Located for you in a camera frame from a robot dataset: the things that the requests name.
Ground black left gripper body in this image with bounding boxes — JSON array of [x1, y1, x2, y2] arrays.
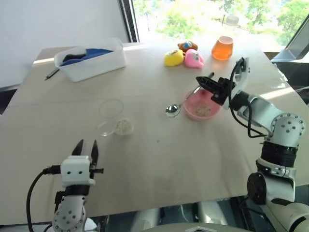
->
[[89, 164, 105, 180]]

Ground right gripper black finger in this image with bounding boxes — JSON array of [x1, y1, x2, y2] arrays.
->
[[196, 76, 221, 88], [198, 81, 219, 95]]

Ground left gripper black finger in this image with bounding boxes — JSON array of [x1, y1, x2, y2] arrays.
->
[[90, 139, 99, 168], [71, 139, 84, 157]]

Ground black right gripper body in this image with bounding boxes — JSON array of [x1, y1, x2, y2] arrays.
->
[[211, 77, 237, 106]]

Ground metal spoon with black handle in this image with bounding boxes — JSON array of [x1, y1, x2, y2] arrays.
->
[[165, 72, 215, 116]]

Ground oatmeal heap in bowl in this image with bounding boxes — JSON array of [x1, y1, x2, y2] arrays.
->
[[196, 105, 211, 116]]

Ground pink plastic bowl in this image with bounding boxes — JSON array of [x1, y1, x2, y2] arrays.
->
[[183, 89, 222, 121]]

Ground oatmeal in glass mug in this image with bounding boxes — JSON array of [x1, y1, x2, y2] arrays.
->
[[115, 117, 134, 136]]

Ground pink plush toy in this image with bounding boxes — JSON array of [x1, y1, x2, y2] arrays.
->
[[184, 48, 206, 70]]

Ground brown plush toy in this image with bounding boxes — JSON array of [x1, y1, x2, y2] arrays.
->
[[177, 41, 199, 53]]

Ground yellow plush toy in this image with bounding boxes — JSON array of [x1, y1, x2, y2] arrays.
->
[[164, 48, 185, 67]]

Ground clear bottle with white cap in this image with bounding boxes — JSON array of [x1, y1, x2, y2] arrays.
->
[[223, 14, 240, 39]]

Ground dark angular furniture piece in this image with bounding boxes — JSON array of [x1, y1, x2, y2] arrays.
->
[[269, 19, 309, 105]]

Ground black pen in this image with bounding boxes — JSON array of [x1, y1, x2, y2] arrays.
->
[[44, 68, 60, 81]]

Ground white plastic bin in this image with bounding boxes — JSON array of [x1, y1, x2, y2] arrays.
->
[[54, 37, 128, 83]]

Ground black cloth item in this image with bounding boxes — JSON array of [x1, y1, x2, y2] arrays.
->
[[63, 53, 85, 63]]

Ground blue cloth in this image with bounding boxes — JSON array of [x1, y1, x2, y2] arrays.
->
[[59, 48, 114, 67]]

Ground dark rounded robot body shapes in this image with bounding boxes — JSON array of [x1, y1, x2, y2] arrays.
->
[[85, 200, 251, 232]]

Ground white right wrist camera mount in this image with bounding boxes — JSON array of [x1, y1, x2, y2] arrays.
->
[[221, 57, 251, 111]]

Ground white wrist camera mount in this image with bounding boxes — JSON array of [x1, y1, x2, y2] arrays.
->
[[60, 155, 96, 188], [221, 57, 251, 111]]

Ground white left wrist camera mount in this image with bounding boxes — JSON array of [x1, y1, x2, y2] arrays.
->
[[60, 155, 96, 188]]

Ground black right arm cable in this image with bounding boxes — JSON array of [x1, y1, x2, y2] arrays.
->
[[228, 57, 269, 139]]

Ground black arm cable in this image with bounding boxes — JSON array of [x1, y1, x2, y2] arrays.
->
[[26, 165, 62, 232], [228, 57, 269, 139]]

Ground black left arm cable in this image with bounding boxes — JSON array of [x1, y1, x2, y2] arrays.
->
[[26, 165, 62, 232]]

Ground black window frame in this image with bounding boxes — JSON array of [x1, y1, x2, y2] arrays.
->
[[121, 0, 141, 44]]

